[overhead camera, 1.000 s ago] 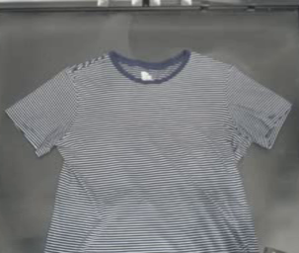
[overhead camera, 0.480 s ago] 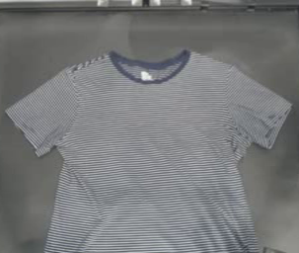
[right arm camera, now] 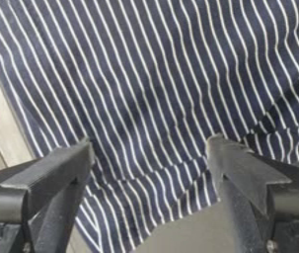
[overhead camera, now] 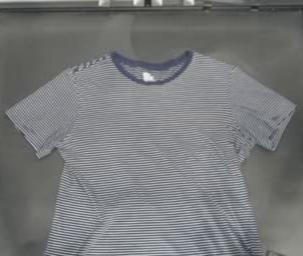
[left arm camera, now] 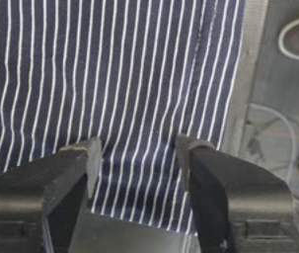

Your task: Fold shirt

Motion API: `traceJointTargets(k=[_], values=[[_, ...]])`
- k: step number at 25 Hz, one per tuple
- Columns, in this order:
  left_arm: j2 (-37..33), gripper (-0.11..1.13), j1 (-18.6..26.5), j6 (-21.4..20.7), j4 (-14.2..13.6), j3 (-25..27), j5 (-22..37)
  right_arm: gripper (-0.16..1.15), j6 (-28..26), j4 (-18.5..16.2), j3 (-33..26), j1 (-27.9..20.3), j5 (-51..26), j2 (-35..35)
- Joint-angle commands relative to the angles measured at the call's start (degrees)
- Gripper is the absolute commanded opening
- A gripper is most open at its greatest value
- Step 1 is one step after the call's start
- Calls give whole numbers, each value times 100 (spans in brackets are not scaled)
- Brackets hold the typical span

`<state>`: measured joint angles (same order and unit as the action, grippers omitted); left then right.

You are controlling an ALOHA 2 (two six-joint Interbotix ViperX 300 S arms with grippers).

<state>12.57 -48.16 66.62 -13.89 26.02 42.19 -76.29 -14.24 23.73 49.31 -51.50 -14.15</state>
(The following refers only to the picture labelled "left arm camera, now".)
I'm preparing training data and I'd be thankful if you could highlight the navy white striped shirt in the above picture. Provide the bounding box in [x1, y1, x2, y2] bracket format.
[0, 0, 249, 235]

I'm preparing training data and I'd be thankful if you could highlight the white cable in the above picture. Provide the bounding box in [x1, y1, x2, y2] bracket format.
[277, 14, 299, 62]
[246, 103, 299, 186]

